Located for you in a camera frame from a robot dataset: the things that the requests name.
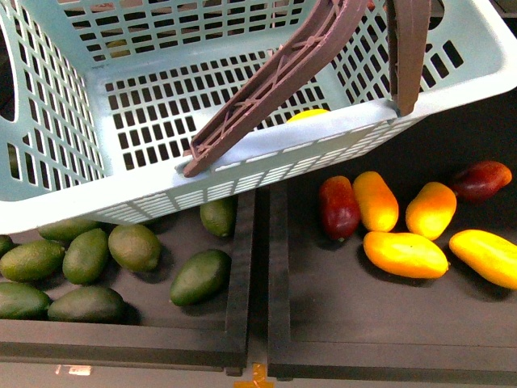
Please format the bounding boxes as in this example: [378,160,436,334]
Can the green avocado olive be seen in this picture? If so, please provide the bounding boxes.
[108,225,162,272]

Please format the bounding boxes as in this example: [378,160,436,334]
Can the orange-yellow mango upright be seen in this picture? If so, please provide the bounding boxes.
[352,171,399,232]

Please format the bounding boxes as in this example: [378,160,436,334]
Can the green avocado near divider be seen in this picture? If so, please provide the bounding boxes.
[200,197,237,238]

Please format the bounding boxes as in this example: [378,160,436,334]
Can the dark red mango right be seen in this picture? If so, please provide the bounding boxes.
[449,160,513,202]

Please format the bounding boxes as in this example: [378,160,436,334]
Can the green avocado under basket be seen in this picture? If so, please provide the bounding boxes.
[37,218,101,242]

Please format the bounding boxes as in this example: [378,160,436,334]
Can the yellow lemon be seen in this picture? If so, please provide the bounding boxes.
[287,108,329,123]

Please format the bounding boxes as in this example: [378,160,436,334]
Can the light blue plastic basket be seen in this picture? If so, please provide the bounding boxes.
[1,1,516,234]

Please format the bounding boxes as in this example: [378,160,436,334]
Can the green avocado centre lone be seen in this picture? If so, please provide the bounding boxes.
[170,249,232,306]

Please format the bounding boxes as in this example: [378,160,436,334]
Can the green avocado bottom left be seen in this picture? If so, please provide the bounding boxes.
[1,282,52,319]

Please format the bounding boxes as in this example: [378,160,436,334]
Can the dark red mango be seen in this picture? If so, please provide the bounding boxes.
[318,175,361,241]
[449,160,513,202]

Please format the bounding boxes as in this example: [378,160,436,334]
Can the black tray divider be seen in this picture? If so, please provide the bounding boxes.
[229,183,292,381]

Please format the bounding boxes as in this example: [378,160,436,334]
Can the yellow mango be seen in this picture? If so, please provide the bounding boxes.
[448,230,516,290]
[363,231,449,279]

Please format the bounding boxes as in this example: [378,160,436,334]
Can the dark red mango left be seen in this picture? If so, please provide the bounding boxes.
[318,175,361,241]

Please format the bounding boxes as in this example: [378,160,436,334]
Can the orange mango tilted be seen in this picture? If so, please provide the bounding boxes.
[405,182,457,241]

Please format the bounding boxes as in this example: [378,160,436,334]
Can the green avocado upright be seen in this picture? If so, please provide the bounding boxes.
[62,228,108,285]

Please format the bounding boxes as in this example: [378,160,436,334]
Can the green avocado bottom middle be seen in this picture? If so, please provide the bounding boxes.
[48,285,126,323]

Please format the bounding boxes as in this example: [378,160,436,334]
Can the brown basket handle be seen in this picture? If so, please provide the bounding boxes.
[183,0,431,178]

